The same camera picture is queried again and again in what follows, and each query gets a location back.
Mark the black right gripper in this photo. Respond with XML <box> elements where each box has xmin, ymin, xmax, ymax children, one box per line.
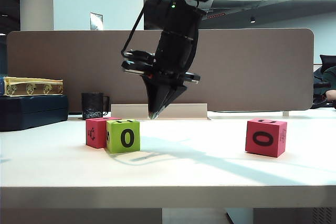
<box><xmin>120</xmin><ymin>62</ymin><xmax>202</xmax><ymax>120</ymax></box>

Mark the green foam letter block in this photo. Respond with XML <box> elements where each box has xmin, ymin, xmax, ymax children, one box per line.
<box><xmin>106</xmin><ymin>119</ymin><xmax>141</xmax><ymax>154</ymax></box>

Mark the red foam block with penguin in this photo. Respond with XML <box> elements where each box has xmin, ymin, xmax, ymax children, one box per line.
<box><xmin>86</xmin><ymin>116</ymin><xmax>123</xmax><ymax>149</ymax></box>

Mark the red foam block with U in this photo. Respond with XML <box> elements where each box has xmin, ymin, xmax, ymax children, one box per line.
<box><xmin>245</xmin><ymin>118</ymin><xmax>288</xmax><ymax>158</ymax></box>

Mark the black mug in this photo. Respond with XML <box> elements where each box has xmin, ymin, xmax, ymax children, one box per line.
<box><xmin>80</xmin><ymin>92</ymin><xmax>110</xmax><ymax>121</ymax></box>

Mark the brown desk partition panel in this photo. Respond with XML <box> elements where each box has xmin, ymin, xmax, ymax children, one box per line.
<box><xmin>6</xmin><ymin>28</ymin><xmax>315</xmax><ymax>112</ymax></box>

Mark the dark blue box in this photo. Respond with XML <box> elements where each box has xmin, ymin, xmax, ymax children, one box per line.
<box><xmin>0</xmin><ymin>94</ymin><xmax>69</xmax><ymax>132</ymax></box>

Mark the yellow patterned box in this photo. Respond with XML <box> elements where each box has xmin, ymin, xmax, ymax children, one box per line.
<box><xmin>0</xmin><ymin>76</ymin><xmax>64</xmax><ymax>97</ymax></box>

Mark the person in dark green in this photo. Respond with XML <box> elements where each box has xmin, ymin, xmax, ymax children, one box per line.
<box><xmin>313</xmin><ymin>66</ymin><xmax>336</xmax><ymax>102</ymax></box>

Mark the grey vented cabinet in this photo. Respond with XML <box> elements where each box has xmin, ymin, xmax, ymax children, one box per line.
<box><xmin>253</xmin><ymin>207</ymin><xmax>336</xmax><ymax>224</ymax></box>

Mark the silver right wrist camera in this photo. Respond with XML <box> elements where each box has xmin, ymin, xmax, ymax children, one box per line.
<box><xmin>122</xmin><ymin>49</ymin><xmax>156</xmax><ymax>64</ymax></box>

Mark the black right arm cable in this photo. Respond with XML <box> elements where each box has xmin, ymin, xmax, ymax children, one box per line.
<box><xmin>120</xmin><ymin>0</ymin><xmax>164</xmax><ymax>57</ymax></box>

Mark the silver wall plate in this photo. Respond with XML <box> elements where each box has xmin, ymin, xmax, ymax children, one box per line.
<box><xmin>89</xmin><ymin>12</ymin><xmax>103</xmax><ymax>31</ymax></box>

